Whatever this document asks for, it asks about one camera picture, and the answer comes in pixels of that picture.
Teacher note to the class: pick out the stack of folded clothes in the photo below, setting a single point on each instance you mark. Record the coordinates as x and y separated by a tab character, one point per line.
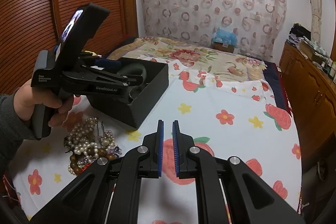
296	33

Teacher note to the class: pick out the green jade bangle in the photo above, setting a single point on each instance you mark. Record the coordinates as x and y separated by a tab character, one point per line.
135	74

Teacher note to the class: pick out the person's left hand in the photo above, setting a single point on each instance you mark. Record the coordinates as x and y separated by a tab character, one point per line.
27	97

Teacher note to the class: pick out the floral bed quilt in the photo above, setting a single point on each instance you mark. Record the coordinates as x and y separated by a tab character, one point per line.
227	66

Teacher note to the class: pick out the black open jewelry box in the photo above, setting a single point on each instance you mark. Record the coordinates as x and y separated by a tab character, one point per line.
133	113

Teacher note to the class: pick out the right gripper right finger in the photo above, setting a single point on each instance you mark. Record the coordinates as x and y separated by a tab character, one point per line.
228	191

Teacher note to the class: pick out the flat cardboard box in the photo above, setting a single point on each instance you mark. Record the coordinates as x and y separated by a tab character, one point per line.
311	54

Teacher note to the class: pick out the cardboard box with blue tissue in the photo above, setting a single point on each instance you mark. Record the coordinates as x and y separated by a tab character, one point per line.
224	41

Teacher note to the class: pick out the wooden sideboard cabinet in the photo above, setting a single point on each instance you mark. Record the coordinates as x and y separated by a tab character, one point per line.
311	95

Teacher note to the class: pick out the wooden louvered wardrobe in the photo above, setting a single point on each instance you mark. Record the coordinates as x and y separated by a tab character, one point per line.
65	11

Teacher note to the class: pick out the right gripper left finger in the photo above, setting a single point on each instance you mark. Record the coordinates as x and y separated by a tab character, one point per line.
108	190

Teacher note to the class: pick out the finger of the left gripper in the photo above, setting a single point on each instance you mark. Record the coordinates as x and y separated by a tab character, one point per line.
108	64

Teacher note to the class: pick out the circle pattern sheer curtain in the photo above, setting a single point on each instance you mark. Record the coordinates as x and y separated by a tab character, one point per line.
255	22

